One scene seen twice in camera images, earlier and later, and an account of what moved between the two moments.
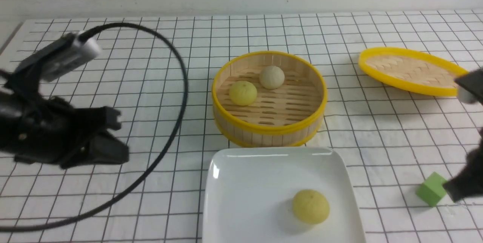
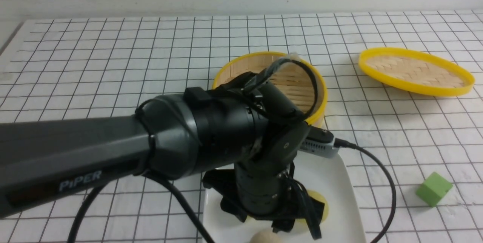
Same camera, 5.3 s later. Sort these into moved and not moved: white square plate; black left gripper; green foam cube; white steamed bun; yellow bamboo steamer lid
Moved: white steamed bun; black left gripper
Not moved: green foam cube; white square plate; yellow bamboo steamer lid
